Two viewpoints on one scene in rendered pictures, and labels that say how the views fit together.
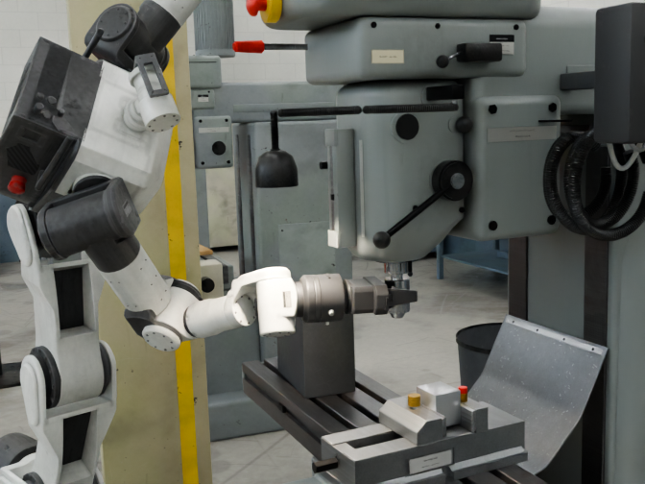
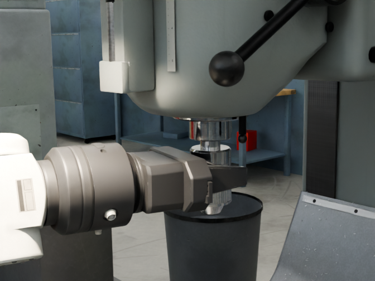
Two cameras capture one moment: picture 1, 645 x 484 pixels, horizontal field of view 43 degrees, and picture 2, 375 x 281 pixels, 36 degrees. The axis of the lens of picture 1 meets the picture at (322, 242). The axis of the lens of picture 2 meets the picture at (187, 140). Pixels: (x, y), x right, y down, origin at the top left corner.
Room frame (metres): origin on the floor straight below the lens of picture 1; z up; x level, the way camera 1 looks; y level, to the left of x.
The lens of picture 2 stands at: (0.90, 0.07, 1.39)
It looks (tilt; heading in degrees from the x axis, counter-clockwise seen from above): 10 degrees down; 343
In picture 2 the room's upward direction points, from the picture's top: 1 degrees counter-clockwise
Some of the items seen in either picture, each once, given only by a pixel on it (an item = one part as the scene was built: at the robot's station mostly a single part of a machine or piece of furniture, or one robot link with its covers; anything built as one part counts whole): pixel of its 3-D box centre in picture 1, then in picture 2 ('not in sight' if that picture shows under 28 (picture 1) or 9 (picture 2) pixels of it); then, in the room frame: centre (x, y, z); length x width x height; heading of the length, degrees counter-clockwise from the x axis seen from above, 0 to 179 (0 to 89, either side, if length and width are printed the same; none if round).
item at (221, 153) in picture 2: (396, 280); (210, 151); (1.51, -0.14, 1.26); 0.05 x 0.05 x 0.01
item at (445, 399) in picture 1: (438, 404); not in sight; (1.38, -0.19, 1.07); 0.06 x 0.05 x 0.06; 26
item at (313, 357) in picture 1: (313, 339); (49, 241); (1.85, 0.03, 1.06); 0.22 x 0.12 x 0.20; 19
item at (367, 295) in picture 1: (349, 298); (135, 184); (1.49, -0.05, 1.24); 0.13 x 0.12 x 0.10; 10
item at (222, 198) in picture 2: (396, 297); (210, 179); (1.51, -0.14, 1.23); 0.05 x 0.05 x 0.06
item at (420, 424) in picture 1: (411, 419); not in sight; (1.35, -0.14, 1.05); 0.12 x 0.06 x 0.04; 26
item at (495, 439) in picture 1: (424, 435); not in sight; (1.37, -0.17, 1.02); 0.35 x 0.15 x 0.11; 116
